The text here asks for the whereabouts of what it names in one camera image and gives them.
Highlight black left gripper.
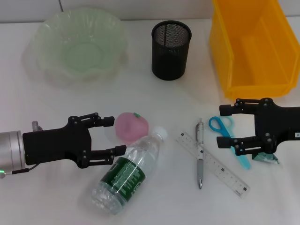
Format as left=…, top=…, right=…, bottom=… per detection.
left=22, top=112, right=128, bottom=169

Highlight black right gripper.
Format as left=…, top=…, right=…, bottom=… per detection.
left=216, top=97, right=300, bottom=157

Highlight blue teal scissors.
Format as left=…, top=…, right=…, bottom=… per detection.
left=208, top=115, right=252, bottom=170

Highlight pink peach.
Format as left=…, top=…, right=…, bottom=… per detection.
left=114, top=112, right=150, bottom=143

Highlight green plastic wrapper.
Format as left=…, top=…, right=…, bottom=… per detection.
left=251, top=151, right=281, bottom=165

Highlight green label water bottle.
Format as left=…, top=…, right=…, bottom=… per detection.
left=91, top=126, right=168, bottom=216

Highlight clear plastic ruler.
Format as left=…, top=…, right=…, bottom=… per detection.
left=175, top=132, right=251, bottom=199

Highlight grey clear ballpoint pen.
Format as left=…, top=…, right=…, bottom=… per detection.
left=195, top=118, right=205, bottom=190

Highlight translucent green fruit plate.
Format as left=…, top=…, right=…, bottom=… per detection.
left=22, top=7, right=131, bottom=88

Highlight black mesh pen holder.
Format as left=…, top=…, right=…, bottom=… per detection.
left=151, top=20, right=193, bottom=81

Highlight yellow plastic storage bin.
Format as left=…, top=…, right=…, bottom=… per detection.
left=209, top=0, right=300, bottom=99

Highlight left gripper cable with plug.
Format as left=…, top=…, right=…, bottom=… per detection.
left=0, top=120, right=43, bottom=180

